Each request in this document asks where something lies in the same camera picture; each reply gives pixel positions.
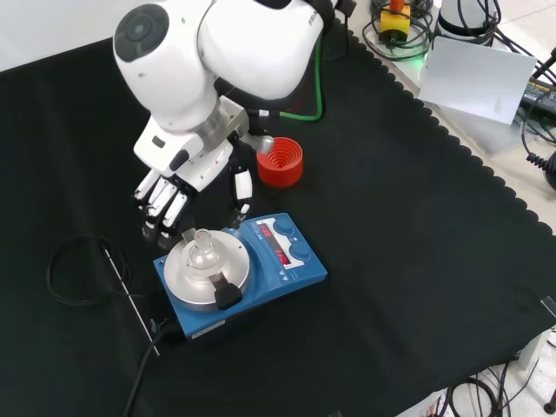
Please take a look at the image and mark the black heater power cable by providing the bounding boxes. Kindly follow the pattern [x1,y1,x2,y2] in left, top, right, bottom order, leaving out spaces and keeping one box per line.
[46,235,183,417]

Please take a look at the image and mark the yellow stop button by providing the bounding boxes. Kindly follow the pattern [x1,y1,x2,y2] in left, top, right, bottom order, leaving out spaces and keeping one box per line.
[378,0,412,46]

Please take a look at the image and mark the black cable bundle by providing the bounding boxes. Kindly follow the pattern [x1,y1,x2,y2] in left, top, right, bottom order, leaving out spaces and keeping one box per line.
[427,362,539,417]

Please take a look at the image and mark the red ribbed funnel holder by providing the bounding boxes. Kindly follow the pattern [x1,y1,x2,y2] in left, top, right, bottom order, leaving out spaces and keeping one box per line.
[255,136,304,189]

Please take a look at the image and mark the heater with blue base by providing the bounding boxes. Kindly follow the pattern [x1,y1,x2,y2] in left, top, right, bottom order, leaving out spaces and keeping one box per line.
[152,212,328,342]

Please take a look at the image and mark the black cloth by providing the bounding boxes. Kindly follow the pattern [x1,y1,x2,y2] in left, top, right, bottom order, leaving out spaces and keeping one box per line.
[0,30,556,417]

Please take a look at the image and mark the thin steel rod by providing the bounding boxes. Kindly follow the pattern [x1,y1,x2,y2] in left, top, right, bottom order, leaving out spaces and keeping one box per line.
[103,249,161,356]

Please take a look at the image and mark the black power adapter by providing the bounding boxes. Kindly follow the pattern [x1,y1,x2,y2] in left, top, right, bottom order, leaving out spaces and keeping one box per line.
[520,76,556,115]

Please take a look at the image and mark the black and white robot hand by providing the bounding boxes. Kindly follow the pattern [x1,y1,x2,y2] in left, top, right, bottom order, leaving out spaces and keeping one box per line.
[132,116,254,251]

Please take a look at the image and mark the green cable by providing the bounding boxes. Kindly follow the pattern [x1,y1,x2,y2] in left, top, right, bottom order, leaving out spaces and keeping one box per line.
[279,32,325,122]

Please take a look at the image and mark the pale board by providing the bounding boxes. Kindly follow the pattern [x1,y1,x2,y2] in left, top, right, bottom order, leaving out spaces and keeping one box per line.
[417,35,539,126]

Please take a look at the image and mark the clear round-bottom glass flask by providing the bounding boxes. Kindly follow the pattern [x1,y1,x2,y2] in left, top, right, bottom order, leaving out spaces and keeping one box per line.
[187,228,220,273]

